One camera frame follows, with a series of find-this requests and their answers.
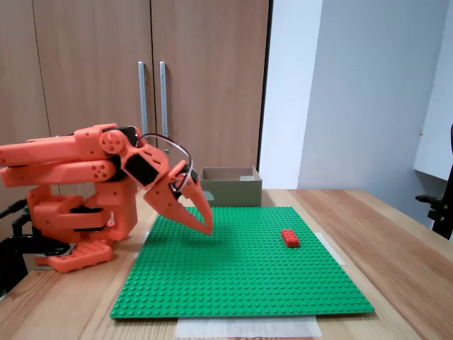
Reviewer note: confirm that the masking tape strip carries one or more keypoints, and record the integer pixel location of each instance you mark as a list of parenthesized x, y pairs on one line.
[(336, 255), (146, 238), (247, 327)]

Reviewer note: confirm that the brown cardboard box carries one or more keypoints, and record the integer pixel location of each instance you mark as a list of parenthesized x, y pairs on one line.
[(237, 193)]

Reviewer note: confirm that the wooden cabinet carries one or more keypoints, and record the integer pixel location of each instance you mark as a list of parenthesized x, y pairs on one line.
[(88, 53)]

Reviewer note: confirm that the black table clamp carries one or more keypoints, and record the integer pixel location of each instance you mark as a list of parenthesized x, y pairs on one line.
[(14, 262)]

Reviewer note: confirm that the green lego baseplate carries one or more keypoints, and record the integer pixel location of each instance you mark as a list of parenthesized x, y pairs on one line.
[(230, 276)]

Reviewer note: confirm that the black mount bracket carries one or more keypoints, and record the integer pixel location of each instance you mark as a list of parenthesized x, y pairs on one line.
[(442, 216)]

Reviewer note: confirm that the red lego block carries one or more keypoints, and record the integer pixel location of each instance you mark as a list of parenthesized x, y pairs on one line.
[(291, 239)]

